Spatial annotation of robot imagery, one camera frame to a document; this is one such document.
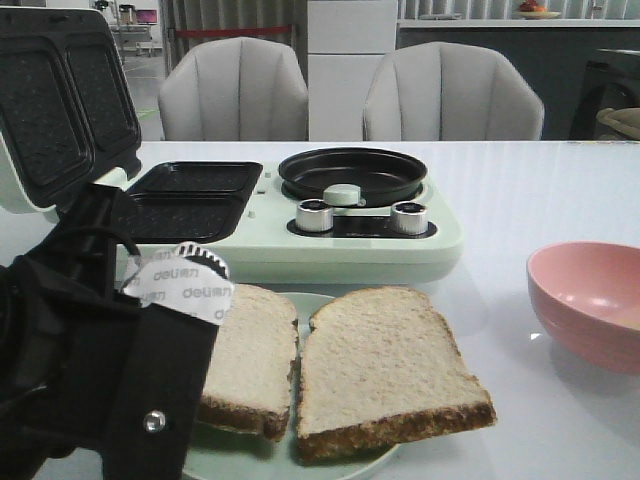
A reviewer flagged black round frying pan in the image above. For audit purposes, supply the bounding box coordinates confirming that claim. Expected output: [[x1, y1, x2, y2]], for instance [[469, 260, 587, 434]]
[[278, 147, 427, 208]]

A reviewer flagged light green breakfast maker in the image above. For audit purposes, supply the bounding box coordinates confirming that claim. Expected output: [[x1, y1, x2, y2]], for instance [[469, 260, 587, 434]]
[[1, 7, 463, 284]]

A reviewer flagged dark counter with white top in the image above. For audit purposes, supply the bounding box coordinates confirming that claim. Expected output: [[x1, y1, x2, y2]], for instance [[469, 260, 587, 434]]
[[396, 19, 639, 140]]

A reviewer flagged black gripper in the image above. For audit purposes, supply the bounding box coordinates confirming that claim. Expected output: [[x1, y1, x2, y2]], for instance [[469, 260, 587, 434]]
[[1, 184, 235, 479]]

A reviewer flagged left beige upholstered chair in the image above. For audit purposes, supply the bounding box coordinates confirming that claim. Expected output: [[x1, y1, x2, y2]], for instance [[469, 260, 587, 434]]
[[158, 37, 308, 141]]

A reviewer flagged right silver control knob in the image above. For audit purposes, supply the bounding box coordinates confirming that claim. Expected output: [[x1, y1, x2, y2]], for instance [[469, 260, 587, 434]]
[[390, 201, 429, 235]]

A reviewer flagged white bread slice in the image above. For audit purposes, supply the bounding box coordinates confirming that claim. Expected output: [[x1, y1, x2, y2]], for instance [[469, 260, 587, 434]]
[[296, 286, 497, 463], [197, 284, 298, 441]]

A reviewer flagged pink plastic bowl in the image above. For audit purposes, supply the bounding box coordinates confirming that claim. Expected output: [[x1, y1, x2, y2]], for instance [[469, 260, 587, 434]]
[[526, 241, 639, 376]]

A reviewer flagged white cabinet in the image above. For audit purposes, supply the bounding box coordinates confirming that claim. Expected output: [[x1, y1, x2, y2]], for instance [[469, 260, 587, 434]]
[[307, 1, 398, 141]]

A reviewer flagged beige upholstered chair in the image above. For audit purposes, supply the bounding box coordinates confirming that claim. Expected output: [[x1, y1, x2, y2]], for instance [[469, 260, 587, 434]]
[[362, 42, 545, 141], [158, 37, 308, 141]]

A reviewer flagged left silver control knob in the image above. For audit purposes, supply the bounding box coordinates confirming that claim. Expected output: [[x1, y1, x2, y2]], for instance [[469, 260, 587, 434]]
[[295, 199, 334, 233]]

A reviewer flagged silver control knob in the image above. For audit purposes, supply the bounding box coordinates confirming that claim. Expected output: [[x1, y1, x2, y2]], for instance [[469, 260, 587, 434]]
[[295, 199, 334, 233], [390, 201, 429, 235]]

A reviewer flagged fruit bowl on counter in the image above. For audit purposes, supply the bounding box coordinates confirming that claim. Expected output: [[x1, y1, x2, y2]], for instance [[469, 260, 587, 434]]
[[515, 0, 561, 20]]

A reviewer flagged right beige upholstered chair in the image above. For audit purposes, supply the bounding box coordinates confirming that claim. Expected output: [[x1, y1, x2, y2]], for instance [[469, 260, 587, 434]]
[[362, 42, 545, 141]]

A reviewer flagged light green round plate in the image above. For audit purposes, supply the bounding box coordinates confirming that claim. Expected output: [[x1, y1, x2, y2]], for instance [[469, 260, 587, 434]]
[[183, 293, 396, 479]]

